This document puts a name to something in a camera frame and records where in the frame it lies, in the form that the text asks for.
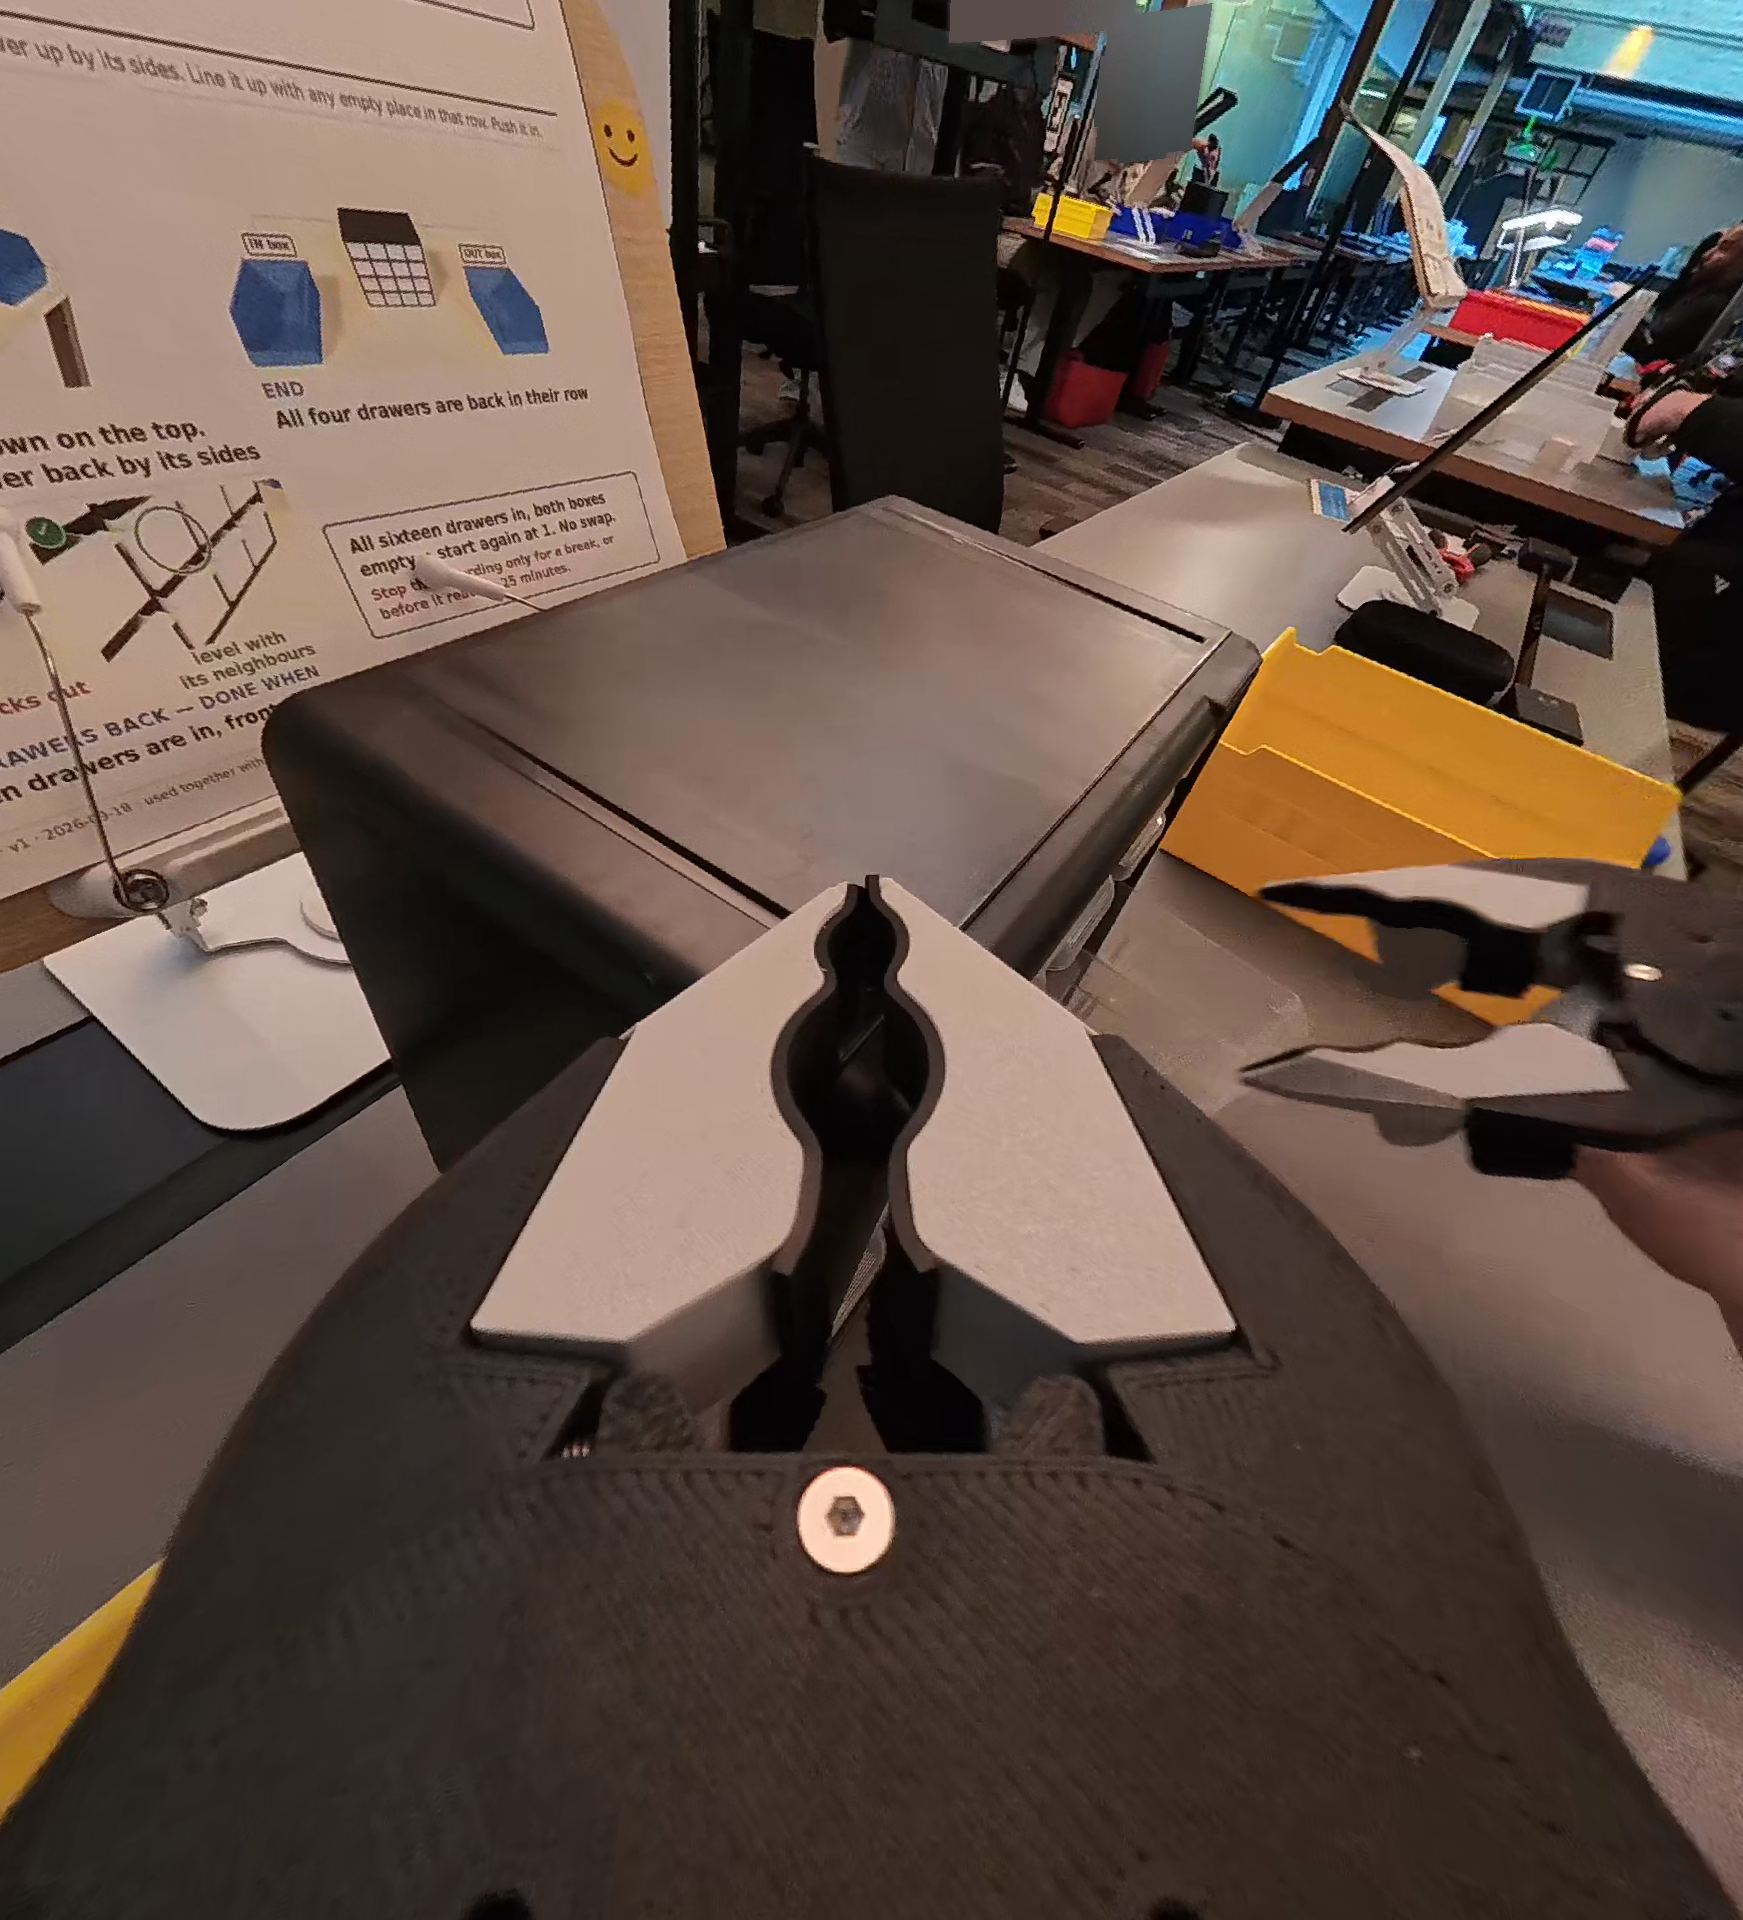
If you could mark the black zip case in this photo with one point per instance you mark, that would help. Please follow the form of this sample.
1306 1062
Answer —
1426 652

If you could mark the black panel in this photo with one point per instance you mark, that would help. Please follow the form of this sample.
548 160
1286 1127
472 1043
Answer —
909 346

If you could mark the black drawer cabinet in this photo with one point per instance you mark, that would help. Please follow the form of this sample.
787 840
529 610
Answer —
811 675

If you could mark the person's right hand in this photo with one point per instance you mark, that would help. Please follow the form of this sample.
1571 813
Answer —
1742 1246

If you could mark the white poster stand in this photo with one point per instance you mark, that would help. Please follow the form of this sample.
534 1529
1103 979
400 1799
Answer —
255 1035

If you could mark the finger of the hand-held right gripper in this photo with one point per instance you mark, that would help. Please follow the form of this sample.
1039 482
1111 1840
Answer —
1486 895
1500 1069

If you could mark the white tethered magnetic pin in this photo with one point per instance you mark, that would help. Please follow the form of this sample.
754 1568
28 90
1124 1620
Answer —
444 573

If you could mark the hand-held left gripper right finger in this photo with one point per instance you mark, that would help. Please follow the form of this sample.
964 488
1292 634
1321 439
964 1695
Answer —
1080 1199

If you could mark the white document stand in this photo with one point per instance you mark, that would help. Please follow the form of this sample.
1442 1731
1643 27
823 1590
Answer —
1405 352

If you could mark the blue plastic bin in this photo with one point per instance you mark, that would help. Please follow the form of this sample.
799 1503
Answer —
1186 230

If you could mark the white sign stand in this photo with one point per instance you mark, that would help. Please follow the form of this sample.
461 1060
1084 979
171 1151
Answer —
1413 583

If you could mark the wooden work desk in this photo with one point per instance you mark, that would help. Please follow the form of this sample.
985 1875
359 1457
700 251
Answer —
1186 274

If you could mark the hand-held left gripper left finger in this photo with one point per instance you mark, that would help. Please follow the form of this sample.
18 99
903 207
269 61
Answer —
631 1199

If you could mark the small yellow bin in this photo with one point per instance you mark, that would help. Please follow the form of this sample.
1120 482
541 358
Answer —
1073 218

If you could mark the yellow smiley sticker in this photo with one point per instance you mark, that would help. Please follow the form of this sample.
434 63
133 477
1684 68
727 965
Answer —
622 145

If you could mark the black sign board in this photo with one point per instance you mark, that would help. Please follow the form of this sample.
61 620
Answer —
1500 405

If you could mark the instruction sheet on board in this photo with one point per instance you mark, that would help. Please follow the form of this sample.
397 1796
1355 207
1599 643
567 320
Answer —
648 300

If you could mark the red plastic bin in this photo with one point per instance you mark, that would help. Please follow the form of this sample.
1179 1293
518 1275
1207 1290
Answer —
1524 318
1084 390

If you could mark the black office chair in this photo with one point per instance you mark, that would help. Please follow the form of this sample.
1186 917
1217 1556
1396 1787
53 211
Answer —
774 352

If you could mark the black metal stand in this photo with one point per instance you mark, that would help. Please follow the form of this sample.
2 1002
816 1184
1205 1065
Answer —
1555 706

